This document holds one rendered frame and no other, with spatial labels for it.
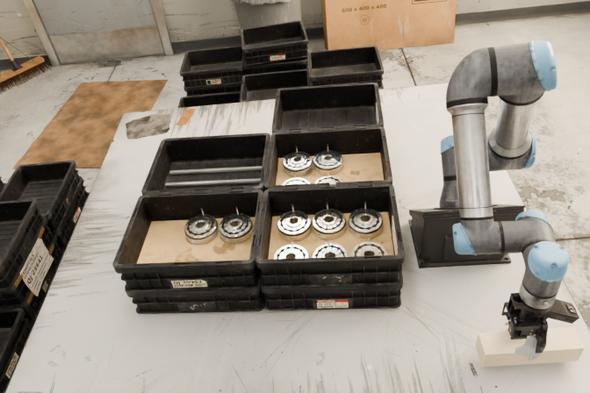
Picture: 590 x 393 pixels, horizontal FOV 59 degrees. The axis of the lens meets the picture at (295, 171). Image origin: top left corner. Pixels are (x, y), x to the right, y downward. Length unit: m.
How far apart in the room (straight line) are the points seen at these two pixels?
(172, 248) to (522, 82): 1.08
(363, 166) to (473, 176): 0.63
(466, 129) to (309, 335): 0.71
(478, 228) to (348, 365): 0.51
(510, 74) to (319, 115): 0.99
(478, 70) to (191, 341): 1.06
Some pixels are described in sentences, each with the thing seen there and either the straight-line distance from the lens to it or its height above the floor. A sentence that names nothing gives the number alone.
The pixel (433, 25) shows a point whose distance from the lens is 4.40.
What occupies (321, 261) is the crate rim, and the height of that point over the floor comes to 0.93.
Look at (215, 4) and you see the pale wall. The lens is 4.51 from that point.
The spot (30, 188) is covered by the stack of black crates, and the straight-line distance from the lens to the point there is 2.95.
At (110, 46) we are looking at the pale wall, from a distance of 4.83.
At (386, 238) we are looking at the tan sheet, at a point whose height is 0.83.
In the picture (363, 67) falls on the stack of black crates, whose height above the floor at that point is 0.49.
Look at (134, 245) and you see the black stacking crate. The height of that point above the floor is 0.88.
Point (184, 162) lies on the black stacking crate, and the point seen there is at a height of 0.83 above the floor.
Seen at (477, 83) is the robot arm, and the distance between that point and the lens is 1.28.
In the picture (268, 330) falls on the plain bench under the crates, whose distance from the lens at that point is 1.56.
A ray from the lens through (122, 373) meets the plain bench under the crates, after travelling 1.61.
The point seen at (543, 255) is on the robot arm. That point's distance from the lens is 1.22.
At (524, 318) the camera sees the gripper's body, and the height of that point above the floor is 0.90.
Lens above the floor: 1.99
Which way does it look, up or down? 40 degrees down
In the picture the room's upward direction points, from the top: 7 degrees counter-clockwise
